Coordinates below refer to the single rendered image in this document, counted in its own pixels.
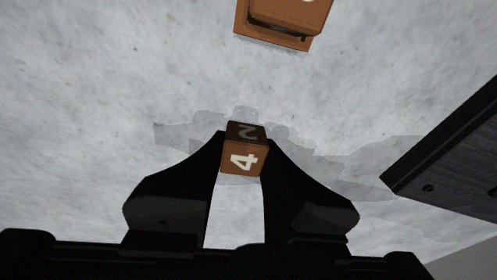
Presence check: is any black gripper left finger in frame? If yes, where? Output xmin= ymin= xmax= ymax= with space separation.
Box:
xmin=117 ymin=130 xmax=226 ymax=259

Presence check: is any brown wooden cube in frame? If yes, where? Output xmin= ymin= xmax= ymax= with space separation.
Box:
xmin=247 ymin=0 xmax=334 ymax=37
xmin=220 ymin=120 xmax=270 ymax=178

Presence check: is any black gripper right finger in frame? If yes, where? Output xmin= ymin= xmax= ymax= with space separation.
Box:
xmin=259 ymin=138 xmax=360 ymax=265

